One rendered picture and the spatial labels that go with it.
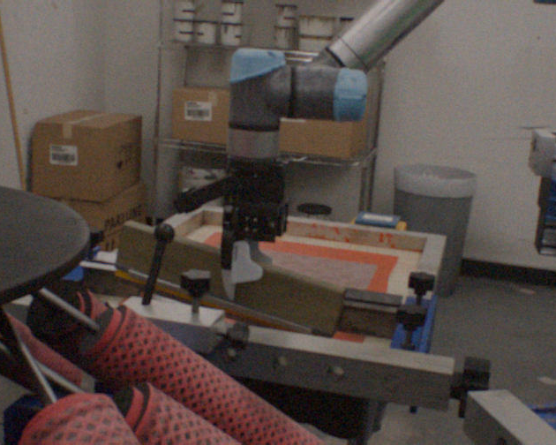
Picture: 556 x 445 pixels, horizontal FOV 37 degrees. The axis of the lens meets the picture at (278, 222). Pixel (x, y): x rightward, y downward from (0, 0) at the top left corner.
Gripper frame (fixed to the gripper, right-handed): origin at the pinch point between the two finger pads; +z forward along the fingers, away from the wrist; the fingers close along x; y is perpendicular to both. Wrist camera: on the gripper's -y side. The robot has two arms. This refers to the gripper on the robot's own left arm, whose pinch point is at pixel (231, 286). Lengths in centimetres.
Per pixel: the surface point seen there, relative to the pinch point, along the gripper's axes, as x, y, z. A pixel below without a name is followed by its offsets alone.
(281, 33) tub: 351, -82, -30
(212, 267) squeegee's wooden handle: -1.5, -2.7, -3.0
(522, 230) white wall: 372, 63, 72
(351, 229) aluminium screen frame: 61, 9, 4
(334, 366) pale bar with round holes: -18.1, 19.5, 2.3
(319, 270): 38.0, 6.5, 7.5
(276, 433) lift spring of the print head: -62, 22, -11
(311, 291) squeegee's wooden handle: -2.0, 12.6, -1.6
